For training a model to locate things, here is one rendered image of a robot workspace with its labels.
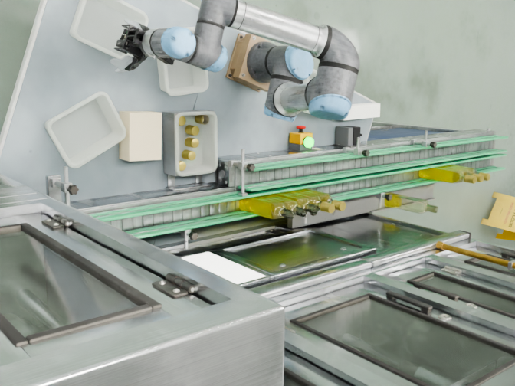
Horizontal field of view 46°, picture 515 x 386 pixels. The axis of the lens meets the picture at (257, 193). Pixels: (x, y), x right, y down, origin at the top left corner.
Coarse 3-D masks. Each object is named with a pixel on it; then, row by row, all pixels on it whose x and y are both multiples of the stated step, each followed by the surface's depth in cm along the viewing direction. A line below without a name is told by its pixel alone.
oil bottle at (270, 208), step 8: (240, 200) 224; (248, 200) 220; (256, 200) 217; (264, 200) 216; (272, 200) 216; (240, 208) 225; (248, 208) 221; (256, 208) 217; (264, 208) 213; (272, 208) 210; (280, 208) 210; (264, 216) 214; (272, 216) 211; (280, 216) 211
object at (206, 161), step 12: (192, 120) 219; (216, 120) 217; (180, 132) 217; (204, 132) 222; (216, 132) 218; (180, 144) 218; (204, 144) 223; (216, 144) 219; (180, 156) 219; (204, 156) 224; (216, 156) 220; (192, 168) 219; (204, 168) 220
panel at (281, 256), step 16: (256, 240) 218; (272, 240) 220; (288, 240) 220; (304, 240) 220; (320, 240) 220; (336, 240) 221; (352, 240) 219; (224, 256) 200; (240, 256) 202; (256, 256) 202; (272, 256) 203; (288, 256) 203; (304, 256) 203; (320, 256) 203; (336, 256) 201; (352, 256) 203; (272, 272) 185; (288, 272) 185; (304, 272) 190
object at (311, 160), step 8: (488, 136) 321; (496, 136) 324; (504, 136) 321; (440, 144) 287; (448, 144) 289; (456, 144) 293; (376, 152) 258; (384, 152) 260; (392, 152) 264; (288, 160) 235; (296, 160) 236; (304, 160) 237; (312, 160) 236; (320, 160) 236; (328, 160) 239; (336, 160) 242; (256, 168) 217; (264, 168) 219; (272, 168) 222
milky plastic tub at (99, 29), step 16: (80, 0) 187; (96, 0) 191; (112, 0) 188; (80, 16) 182; (96, 16) 192; (112, 16) 195; (128, 16) 199; (144, 16) 195; (80, 32) 190; (96, 32) 193; (112, 32) 196; (96, 48) 187; (112, 48) 197
